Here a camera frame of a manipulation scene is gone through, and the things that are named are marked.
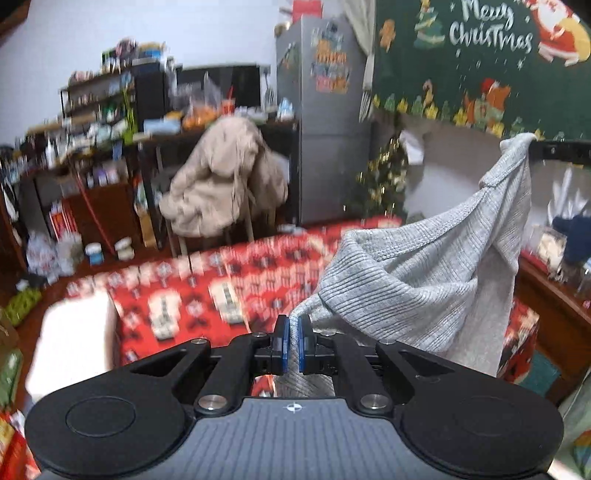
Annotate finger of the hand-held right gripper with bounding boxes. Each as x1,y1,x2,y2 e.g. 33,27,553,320
529,139,591,165

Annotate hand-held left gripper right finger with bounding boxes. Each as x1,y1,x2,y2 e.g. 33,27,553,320
298,315,468,420

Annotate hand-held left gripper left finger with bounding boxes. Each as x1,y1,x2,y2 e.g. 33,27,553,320
120,315,291,419

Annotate grey ribbed polo shirt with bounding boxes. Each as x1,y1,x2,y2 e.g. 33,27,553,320
277,132,539,398

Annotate person's dark blue clothing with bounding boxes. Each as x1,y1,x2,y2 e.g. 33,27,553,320
551,214,591,278

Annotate red patterned blanket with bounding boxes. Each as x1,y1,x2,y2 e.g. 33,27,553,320
67,215,541,398

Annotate light wooden chair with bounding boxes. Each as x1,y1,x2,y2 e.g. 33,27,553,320
164,171,282,259

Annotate white crumpled cloth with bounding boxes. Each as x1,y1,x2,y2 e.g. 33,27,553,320
399,129,426,165

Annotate wooden side table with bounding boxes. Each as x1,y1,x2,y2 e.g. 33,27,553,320
516,251,591,398

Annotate small decorated Christmas tree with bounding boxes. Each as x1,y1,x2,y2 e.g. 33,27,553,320
355,134,411,219

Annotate beige jacket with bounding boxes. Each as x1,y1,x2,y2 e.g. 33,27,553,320
159,117,290,239

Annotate silver refrigerator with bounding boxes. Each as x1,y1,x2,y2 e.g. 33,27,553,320
275,16,376,228

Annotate folded cream sweater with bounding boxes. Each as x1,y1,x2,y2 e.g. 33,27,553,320
25,291,122,398

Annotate brown wooden drawer cabinet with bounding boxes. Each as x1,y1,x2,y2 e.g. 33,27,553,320
65,182,145,254

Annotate cream curtain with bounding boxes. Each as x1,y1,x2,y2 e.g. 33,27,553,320
342,0,378,57

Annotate colourful fridge magnets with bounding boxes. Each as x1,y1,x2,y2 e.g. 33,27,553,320
311,21,350,94

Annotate white plastic bag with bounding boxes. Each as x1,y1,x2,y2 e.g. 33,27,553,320
25,230,85,278

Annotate red white carton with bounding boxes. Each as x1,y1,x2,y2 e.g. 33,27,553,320
48,202,78,241

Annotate black countertop appliance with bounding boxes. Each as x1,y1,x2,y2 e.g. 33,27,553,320
177,65,263,112

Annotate yellow-green plastic rack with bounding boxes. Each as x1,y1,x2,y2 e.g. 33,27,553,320
4,286,43,325

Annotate red box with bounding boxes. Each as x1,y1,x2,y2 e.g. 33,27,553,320
292,0,324,20

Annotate cluttered storage shelf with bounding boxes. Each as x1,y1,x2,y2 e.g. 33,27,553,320
25,39,182,195

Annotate green festive wall banner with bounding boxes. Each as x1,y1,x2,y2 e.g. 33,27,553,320
372,0,591,141

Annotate red broom handle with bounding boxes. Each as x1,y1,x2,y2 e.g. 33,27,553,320
69,157,117,256

